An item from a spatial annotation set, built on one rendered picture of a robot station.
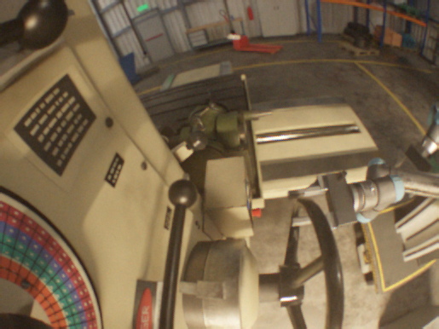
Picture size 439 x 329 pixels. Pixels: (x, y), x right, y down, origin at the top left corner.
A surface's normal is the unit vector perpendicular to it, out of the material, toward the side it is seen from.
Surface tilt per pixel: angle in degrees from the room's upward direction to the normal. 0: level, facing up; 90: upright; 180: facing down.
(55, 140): 90
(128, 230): 90
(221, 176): 0
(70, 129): 90
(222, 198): 0
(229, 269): 19
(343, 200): 5
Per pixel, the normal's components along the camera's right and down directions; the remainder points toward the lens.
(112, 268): 0.97, -0.12
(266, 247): -0.24, -0.60
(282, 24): -0.03, 0.79
